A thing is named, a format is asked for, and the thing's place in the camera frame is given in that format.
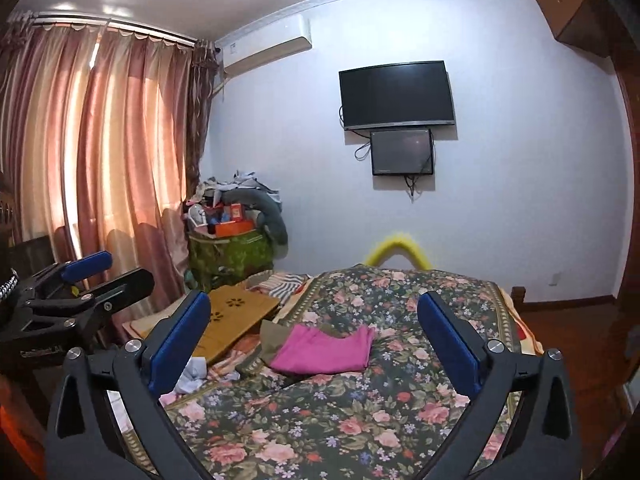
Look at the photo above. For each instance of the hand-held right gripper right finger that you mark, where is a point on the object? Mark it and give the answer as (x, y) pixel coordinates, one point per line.
(450, 347)

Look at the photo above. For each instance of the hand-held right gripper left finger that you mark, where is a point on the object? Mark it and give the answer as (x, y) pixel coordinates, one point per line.
(180, 342)

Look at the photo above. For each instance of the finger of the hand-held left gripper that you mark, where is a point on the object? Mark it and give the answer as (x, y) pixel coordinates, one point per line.
(92, 264)
(130, 284)

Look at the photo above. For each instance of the pink pants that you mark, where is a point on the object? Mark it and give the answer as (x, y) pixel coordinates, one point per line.
(325, 352)

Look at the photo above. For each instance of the person's left forearm orange sleeve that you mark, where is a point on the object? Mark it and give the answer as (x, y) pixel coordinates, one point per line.
(17, 425)

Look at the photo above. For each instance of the white crumpled cloth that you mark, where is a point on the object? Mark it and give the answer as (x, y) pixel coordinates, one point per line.
(192, 375)

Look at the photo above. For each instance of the wooden lap table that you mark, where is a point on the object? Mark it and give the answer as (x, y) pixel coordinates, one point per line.
(240, 310)

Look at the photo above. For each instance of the cream printed fleece blanket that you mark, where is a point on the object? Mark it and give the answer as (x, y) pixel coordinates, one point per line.
(525, 332)

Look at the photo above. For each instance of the olive cloth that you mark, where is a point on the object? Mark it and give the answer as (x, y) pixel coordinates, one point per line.
(267, 340)

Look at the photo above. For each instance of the green storage bag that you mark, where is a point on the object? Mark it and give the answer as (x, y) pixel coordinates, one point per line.
(230, 257)

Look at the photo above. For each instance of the pink curtain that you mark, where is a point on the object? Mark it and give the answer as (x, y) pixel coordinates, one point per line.
(125, 160)

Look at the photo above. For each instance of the striped cloth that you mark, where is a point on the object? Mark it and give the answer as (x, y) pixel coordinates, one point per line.
(280, 287)

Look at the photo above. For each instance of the yellow foam tube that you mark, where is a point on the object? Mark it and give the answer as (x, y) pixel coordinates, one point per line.
(395, 244)

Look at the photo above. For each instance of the orange box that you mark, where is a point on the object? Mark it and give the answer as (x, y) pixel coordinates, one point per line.
(235, 229)

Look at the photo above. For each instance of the pile of clothes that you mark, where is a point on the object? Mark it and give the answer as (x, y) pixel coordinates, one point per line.
(235, 185)

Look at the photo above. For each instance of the floral bedspread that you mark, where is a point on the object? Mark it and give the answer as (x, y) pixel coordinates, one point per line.
(325, 420)

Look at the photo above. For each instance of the grey plush pillow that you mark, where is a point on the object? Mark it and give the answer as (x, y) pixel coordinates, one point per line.
(272, 220)

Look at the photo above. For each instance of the white air conditioner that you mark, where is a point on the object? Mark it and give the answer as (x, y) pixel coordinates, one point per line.
(265, 45)

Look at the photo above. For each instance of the wooden bed post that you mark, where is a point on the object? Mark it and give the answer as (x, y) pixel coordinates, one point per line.
(519, 297)

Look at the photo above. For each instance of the white wall socket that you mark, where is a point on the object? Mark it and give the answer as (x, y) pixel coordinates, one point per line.
(555, 279)

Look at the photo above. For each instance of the small black wall monitor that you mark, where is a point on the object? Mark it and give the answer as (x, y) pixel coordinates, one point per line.
(400, 152)

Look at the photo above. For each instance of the white curtain rail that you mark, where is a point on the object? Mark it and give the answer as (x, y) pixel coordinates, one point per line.
(100, 21)

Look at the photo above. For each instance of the large black wall television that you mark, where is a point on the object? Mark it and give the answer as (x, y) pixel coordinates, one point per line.
(395, 92)

